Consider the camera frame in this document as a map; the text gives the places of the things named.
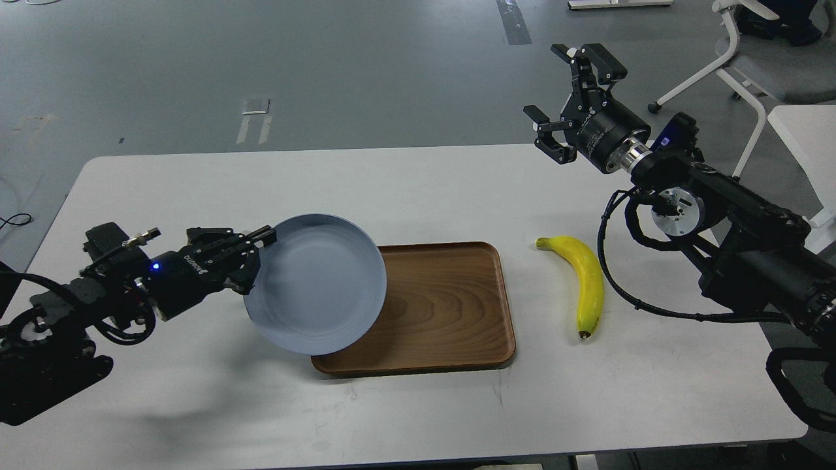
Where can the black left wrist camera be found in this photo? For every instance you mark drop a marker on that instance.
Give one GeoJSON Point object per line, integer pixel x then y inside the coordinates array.
{"type": "Point", "coordinates": [112, 251]}

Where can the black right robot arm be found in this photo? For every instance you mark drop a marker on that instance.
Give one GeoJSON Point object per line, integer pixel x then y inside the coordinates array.
{"type": "Point", "coordinates": [750, 253]}

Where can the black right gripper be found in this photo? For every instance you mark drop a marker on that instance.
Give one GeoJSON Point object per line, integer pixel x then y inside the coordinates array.
{"type": "Point", "coordinates": [596, 124]}

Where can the light blue round plate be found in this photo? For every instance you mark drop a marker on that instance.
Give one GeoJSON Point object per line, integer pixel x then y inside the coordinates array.
{"type": "Point", "coordinates": [320, 287]}

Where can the yellow banana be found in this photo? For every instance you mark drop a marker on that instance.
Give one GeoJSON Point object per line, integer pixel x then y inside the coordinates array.
{"type": "Point", "coordinates": [589, 275]}

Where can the brown wooden tray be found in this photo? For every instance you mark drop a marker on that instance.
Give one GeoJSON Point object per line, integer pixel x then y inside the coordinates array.
{"type": "Point", "coordinates": [446, 309]}

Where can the white side table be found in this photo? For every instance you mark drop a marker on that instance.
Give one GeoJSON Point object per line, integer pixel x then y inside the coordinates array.
{"type": "Point", "coordinates": [808, 131]}

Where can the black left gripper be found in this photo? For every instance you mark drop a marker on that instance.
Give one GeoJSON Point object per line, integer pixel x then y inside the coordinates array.
{"type": "Point", "coordinates": [177, 281]}

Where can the white office chair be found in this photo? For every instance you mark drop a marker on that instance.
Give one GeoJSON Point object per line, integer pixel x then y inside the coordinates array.
{"type": "Point", "coordinates": [791, 75]}

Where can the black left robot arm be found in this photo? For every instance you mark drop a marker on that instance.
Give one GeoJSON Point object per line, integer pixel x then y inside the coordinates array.
{"type": "Point", "coordinates": [47, 353]}

